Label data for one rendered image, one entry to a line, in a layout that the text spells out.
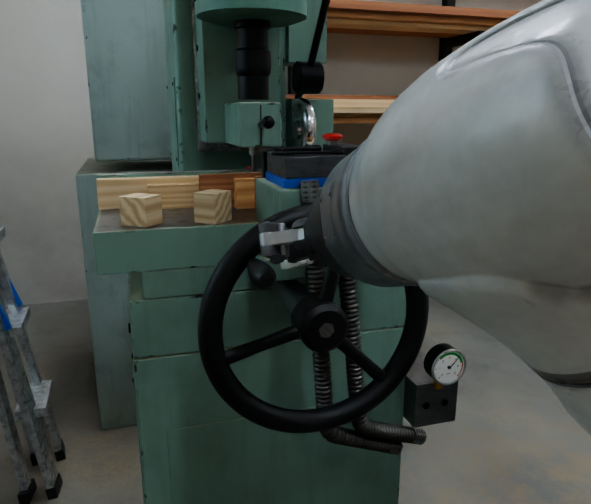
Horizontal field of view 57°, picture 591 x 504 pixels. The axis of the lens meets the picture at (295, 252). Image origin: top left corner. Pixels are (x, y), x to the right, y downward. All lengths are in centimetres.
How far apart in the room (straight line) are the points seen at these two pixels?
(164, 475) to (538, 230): 80
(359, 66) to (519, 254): 334
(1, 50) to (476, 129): 315
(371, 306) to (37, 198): 260
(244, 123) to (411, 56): 285
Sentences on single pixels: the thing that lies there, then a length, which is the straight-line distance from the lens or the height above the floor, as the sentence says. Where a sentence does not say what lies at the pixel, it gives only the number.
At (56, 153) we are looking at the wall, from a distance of 323.
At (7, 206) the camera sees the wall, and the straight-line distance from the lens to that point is 330.
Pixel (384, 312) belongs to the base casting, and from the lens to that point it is 89.
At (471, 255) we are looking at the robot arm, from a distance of 20.
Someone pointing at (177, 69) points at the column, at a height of 113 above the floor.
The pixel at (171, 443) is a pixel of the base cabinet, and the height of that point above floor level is 57.
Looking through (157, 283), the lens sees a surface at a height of 82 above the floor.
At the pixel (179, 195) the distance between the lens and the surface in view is 91.
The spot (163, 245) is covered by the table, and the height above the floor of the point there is 88.
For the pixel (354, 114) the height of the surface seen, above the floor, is 104.
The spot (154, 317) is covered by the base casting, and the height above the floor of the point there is 77.
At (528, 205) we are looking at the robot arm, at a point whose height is 103.
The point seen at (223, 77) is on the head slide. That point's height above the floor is 111.
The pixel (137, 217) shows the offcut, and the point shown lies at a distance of 78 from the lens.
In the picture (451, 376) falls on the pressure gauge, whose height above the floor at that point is 64.
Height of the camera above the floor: 105
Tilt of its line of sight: 14 degrees down
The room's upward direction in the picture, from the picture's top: straight up
